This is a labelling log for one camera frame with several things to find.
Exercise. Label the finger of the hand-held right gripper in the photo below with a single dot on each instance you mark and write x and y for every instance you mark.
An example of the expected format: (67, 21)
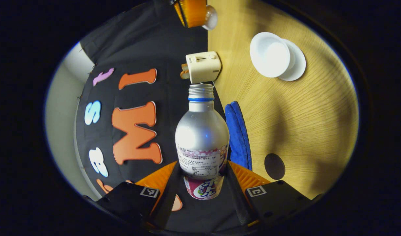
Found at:
(194, 13)

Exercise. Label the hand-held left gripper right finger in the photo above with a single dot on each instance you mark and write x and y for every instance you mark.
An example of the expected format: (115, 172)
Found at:
(235, 193)

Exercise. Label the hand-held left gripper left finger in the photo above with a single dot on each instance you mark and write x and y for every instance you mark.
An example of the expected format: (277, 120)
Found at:
(169, 193)

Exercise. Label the silver water bottle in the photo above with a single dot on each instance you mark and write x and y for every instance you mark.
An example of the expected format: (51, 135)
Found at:
(202, 131)

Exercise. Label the white teacup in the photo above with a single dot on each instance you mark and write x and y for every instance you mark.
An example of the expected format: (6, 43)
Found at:
(269, 54)

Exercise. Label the white toaster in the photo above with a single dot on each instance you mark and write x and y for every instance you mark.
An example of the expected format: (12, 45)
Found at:
(203, 67)

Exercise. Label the brown toast slice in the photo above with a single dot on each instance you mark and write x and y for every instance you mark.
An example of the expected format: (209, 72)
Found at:
(184, 74)
(184, 67)

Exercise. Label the blue folded towel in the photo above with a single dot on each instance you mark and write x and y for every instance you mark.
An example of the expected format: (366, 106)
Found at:
(239, 137)

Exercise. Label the black backdrop cloth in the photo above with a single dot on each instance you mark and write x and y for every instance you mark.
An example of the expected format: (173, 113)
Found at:
(138, 49)

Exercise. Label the white saucer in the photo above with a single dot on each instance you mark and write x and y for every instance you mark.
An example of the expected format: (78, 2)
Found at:
(298, 64)

